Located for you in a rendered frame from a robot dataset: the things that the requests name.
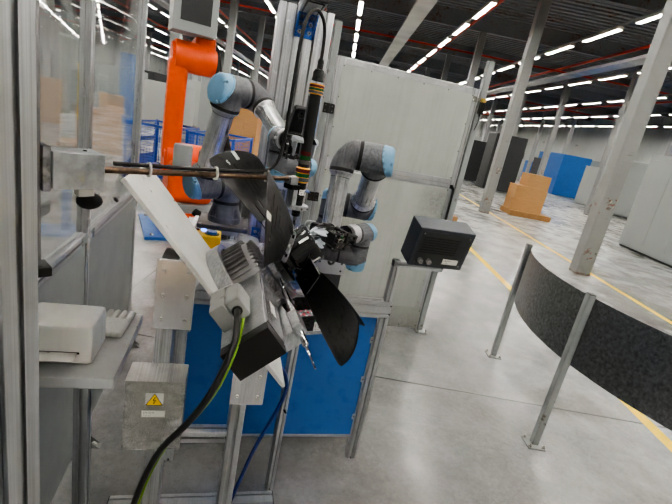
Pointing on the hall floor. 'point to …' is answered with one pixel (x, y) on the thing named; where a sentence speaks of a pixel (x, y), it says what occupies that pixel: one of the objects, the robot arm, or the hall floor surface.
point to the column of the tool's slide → (19, 257)
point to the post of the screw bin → (280, 422)
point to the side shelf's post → (81, 445)
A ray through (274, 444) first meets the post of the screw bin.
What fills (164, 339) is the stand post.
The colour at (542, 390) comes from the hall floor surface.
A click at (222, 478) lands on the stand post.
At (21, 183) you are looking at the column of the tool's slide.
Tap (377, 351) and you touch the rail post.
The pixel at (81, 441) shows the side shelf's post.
